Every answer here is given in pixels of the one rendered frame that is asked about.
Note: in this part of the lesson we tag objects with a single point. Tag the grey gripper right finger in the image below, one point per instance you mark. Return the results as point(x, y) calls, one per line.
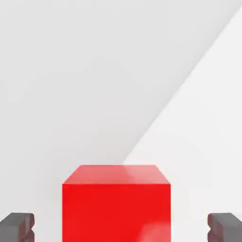
point(226, 227)

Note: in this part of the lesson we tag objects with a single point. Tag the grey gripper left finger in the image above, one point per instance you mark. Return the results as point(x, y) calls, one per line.
point(16, 227)

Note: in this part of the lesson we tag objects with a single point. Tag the small red cube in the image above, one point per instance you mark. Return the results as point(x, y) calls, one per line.
point(116, 208)

